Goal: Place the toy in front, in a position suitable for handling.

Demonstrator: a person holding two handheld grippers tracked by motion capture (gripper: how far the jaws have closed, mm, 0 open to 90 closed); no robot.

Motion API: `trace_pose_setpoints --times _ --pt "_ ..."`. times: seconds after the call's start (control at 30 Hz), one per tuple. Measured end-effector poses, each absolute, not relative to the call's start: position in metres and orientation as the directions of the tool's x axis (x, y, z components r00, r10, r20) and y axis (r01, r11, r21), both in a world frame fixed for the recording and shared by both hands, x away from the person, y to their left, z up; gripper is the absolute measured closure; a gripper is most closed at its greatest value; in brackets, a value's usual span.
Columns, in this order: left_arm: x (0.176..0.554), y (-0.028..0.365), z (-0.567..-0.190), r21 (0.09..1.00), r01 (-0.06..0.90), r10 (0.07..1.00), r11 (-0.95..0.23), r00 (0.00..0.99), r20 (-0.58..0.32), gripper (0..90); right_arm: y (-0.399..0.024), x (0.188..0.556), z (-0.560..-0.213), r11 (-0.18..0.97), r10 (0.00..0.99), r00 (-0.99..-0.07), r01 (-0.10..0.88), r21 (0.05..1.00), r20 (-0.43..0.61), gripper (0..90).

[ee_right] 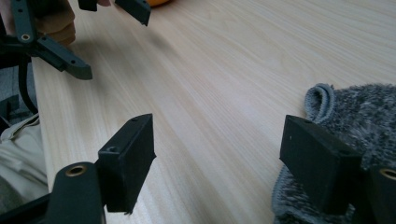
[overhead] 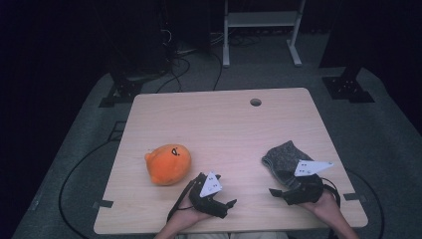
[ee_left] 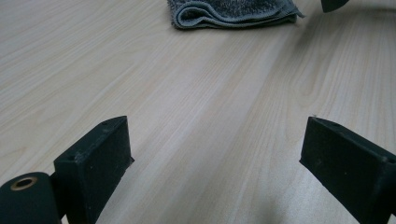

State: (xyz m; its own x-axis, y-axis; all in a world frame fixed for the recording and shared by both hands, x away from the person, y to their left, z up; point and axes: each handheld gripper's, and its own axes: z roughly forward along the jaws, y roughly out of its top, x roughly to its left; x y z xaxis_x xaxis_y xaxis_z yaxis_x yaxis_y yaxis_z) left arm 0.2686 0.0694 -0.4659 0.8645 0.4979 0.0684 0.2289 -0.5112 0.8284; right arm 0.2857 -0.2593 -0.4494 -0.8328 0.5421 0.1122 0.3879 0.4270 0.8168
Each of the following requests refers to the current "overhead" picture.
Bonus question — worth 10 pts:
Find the white metal stand frame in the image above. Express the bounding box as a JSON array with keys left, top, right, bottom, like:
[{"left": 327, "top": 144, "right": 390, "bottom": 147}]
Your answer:
[{"left": 222, "top": 0, "right": 307, "bottom": 69}]

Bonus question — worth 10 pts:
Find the person's right hand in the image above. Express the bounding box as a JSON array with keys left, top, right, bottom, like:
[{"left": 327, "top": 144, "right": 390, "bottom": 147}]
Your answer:
[{"left": 300, "top": 192, "right": 339, "bottom": 227}]

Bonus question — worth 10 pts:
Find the orange plush toy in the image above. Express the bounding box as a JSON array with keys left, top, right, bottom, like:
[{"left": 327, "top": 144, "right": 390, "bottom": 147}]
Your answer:
[{"left": 144, "top": 143, "right": 193, "bottom": 187}]

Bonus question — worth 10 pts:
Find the black stand base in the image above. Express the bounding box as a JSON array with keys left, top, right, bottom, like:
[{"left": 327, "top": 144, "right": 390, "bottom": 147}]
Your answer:
[
  {"left": 321, "top": 66, "right": 376, "bottom": 104},
  {"left": 98, "top": 74, "right": 144, "bottom": 109}
]

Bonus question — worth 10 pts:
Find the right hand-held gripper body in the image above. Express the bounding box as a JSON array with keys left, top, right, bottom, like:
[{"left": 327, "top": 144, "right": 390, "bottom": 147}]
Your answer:
[{"left": 283, "top": 159, "right": 334, "bottom": 206}]

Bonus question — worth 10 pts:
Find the left hand-held gripper black cable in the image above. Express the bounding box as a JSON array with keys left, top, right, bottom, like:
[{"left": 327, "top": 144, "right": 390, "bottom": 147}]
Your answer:
[{"left": 166, "top": 173, "right": 203, "bottom": 223}]

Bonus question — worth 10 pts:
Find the grey tape piece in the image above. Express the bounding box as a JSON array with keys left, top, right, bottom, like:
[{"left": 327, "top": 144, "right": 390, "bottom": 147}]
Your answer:
[
  {"left": 93, "top": 199, "right": 114, "bottom": 209},
  {"left": 342, "top": 192, "right": 367, "bottom": 203}
]

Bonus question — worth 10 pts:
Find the grey cloth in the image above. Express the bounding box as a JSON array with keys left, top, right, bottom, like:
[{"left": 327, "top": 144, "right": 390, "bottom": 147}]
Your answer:
[{"left": 261, "top": 139, "right": 315, "bottom": 188}]

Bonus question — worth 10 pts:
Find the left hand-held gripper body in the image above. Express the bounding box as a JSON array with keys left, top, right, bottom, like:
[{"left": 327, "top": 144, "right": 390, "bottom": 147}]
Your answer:
[{"left": 188, "top": 170, "right": 231, "bottom": 219}]

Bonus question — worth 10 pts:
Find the black floor cable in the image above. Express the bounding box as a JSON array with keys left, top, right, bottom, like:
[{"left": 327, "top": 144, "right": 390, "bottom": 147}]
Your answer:
[
  {"left": 58, "top": 138, "right": 115, "bottom": 239},
  {"left": 344, "top": 168, "right": 386, "bottom": 239}
]

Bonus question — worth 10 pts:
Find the thin black cable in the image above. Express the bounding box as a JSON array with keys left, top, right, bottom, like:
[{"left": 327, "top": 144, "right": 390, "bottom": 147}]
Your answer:
[{"left": 212, "top": 52, "right": 224, "bottom": 92}]

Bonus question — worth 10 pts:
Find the black floor tape outline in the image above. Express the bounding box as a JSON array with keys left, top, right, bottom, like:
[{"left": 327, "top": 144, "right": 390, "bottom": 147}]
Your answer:
[{"left": 107, "top": 120, "right": 127, "bottom": 142}]

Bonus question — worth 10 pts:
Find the looped black cable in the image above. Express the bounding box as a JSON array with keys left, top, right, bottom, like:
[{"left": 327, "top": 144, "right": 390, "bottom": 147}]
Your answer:
[{"left": 155, "top": 56, "right": 192, "bottom": 94}]

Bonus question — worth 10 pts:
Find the person's left hand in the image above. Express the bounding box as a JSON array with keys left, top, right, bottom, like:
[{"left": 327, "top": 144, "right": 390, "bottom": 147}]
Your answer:
[{"left": 167, "top": 203, "right": 213, "bottom": 233}]

